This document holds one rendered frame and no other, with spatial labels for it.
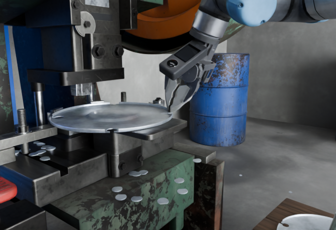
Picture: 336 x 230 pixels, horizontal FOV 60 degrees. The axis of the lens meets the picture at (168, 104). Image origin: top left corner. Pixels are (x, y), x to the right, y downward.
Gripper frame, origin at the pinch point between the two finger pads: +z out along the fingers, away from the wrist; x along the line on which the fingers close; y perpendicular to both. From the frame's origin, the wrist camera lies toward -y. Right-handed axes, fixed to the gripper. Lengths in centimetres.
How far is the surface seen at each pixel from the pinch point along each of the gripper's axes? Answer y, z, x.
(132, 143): -9.3, 8.8, 0.9
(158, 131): -14.1, -1.5, -6.8
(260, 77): 323, 54, 59
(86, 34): -14.7, -10.8, 18.9
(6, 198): -42.3, 2.8, -4.4
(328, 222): 47, 25, -50
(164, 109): 2.5, 2.5, 2.4
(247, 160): 171, 87, -1
